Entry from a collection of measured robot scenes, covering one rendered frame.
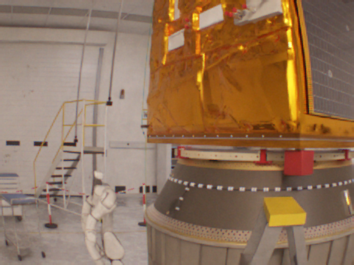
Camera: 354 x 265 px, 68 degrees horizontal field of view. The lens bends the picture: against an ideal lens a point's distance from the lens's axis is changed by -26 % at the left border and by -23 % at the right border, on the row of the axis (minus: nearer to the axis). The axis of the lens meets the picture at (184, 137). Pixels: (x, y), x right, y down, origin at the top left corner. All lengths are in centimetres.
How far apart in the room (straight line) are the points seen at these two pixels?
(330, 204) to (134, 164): 865
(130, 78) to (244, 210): 864
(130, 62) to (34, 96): 347
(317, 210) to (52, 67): 866
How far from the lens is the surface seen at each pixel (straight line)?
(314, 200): 212
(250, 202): 206
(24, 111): 940
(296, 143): 176
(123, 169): 1017
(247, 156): 212
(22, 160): 940
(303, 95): 178
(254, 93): 196
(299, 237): 125
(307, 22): 195
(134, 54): 1056
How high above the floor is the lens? 179
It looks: level
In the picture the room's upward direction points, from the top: 1 degrees clockwise
